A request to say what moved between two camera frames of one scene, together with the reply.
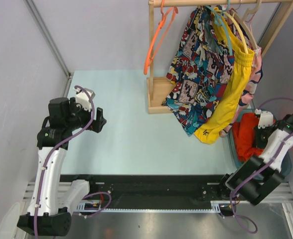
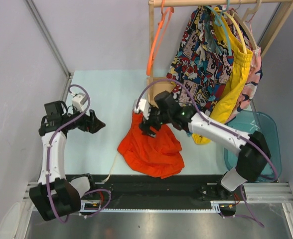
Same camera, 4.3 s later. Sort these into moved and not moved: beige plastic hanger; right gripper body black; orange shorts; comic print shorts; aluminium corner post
Moved: right gripper body black; orange shorts
Not moved: beige plastic hanger; aluminium corner post; comic print shorts
